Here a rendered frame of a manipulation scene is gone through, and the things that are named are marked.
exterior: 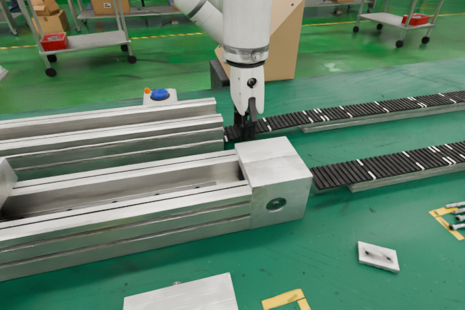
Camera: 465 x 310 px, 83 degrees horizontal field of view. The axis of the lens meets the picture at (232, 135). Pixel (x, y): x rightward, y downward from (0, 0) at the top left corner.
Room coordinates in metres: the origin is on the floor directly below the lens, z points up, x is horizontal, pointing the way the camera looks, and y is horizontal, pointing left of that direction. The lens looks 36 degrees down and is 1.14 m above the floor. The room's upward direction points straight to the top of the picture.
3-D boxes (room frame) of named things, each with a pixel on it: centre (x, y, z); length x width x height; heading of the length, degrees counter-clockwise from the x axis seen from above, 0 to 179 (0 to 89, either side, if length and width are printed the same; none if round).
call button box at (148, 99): (0.57, 0.17, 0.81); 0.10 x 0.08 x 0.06; 14
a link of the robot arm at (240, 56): (0.49, -0.03, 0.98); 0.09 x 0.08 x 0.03; 13
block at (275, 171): (0.32, -0.06, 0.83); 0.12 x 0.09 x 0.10; 14
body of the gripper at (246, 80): (0.49, -0.03, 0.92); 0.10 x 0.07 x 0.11; 13
